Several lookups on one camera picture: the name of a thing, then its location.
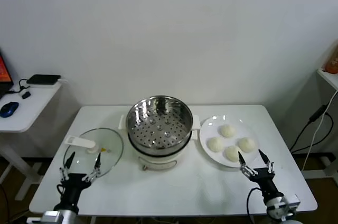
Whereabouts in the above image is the blue computer mouse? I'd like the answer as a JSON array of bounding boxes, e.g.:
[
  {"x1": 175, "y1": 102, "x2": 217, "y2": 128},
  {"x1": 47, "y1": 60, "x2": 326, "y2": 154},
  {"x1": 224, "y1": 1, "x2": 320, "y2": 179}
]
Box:
[{"x1": 0, "y1": 101, "x2": 20, "y2": 118}]

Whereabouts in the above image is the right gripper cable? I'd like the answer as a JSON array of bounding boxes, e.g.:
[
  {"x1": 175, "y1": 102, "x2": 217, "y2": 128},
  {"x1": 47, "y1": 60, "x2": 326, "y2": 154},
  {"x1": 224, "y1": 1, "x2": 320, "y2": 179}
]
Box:
[{"x1": 246, "y1": 186, "x2": 265, "y2": 221}]

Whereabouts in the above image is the stainless steel steamer basket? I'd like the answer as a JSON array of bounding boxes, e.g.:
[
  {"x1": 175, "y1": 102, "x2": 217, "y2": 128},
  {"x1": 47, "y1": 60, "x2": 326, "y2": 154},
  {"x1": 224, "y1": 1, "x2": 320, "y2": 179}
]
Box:
[{"x1": 125, "y1": 95, "x2": 193, "y2": 156}]

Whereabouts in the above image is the black laptop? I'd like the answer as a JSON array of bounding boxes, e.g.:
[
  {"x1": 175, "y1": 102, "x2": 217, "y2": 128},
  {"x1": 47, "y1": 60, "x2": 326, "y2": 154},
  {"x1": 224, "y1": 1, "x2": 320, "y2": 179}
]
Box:
[{"x1": 0, "y1": 48, "x2": 14, "y2": 99}]

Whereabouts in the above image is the white side table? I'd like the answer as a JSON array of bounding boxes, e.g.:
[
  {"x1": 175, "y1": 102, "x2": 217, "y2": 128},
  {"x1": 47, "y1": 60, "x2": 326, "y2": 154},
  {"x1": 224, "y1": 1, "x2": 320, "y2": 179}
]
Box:
[{"x1": 0, "y1": 83, "x2": 63, "y2": 201}]

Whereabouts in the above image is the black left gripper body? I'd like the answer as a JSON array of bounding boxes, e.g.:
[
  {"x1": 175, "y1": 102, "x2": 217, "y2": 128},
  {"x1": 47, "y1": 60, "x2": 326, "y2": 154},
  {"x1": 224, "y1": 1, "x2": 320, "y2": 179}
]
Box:
[{"x1": 55, "y1": 173, "x2": 92, "y2": 210}]

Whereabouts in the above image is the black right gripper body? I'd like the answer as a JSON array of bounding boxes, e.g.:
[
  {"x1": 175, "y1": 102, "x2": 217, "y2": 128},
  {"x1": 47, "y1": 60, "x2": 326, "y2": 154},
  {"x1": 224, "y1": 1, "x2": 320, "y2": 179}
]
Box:
[{"x1": 250, "y1": 169, "x2": 281, "y2": 202}]

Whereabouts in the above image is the white steamed baozi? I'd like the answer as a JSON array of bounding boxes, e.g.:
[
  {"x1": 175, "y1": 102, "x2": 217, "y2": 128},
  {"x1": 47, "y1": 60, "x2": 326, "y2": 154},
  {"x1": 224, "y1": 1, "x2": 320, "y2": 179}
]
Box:
[
  {"x1": 219, "y1": 124, "x2": 236, "y2": 138},
  {"x1": 237, "y1": 137, "x2": 256, "y2": 153},
  {"x1": 224, "y1": 145, "x2": 242, "y2": 162},
  {"x1": 207, "y1": 137, "x2": 225, "y2": 153}
]

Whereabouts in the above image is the black inline power adapter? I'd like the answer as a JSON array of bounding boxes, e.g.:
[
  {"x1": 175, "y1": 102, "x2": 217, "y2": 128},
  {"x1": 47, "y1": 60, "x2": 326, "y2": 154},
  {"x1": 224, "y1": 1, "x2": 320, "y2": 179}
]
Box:
[{"x1": 308, "y1": 104, "x2": 328, "y2": 122}]

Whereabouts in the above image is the black power cable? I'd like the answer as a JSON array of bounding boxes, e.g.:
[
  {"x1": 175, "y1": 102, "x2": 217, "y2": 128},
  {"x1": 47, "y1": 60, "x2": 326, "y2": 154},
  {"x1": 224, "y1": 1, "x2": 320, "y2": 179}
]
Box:
[{"x1": 290, "y1": 113, "x2": 334, "y2": 155}]

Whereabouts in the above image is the black flat device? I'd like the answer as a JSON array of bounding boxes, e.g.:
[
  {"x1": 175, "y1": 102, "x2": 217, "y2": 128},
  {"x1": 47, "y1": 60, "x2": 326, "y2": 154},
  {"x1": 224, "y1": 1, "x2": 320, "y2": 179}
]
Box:
[{"x1": 26, "y1": 74, "x2": 61, "y2": 86}]

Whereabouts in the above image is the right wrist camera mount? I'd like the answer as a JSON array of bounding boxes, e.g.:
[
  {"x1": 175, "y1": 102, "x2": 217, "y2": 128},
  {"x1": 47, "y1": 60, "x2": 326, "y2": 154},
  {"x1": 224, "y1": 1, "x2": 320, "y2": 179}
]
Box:
[{"x1": 286, "y1": 194, "x2": 302, "y2": 210}]

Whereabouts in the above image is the glass lid with white handle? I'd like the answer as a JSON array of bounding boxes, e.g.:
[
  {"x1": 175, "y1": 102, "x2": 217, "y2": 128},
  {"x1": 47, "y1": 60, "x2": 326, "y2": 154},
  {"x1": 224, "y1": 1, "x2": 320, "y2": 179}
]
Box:
[{"x1": 63, "y1": 128, "x2": 124, "y2": 179}]

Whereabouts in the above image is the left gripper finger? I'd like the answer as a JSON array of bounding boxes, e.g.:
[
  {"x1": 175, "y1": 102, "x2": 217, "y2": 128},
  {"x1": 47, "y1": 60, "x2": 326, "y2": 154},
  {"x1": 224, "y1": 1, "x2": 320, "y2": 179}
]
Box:
[
  {"x1": 82, "y1": 151, "x2": 103, "y2": 182},
  {"x1": 59, "y1": 151, "x2": 76, "y2": 182}
]

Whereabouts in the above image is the white round plate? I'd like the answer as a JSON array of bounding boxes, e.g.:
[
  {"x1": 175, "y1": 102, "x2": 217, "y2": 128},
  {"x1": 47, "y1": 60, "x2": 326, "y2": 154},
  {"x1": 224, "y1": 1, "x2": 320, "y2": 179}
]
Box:
[{"x1": 199, "y1": 114, "x2": 260, "y2": 168}]

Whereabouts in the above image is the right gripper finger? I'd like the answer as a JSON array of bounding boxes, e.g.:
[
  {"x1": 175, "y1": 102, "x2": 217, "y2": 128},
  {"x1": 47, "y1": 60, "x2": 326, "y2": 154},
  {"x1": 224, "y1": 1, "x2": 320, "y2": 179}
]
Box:
[
  {"x1": 258, "y1": 149, "x2": 275, "y2": 174},
  {"x1": 238, "y1": 151, "x2": 257, "y2": 179}
]

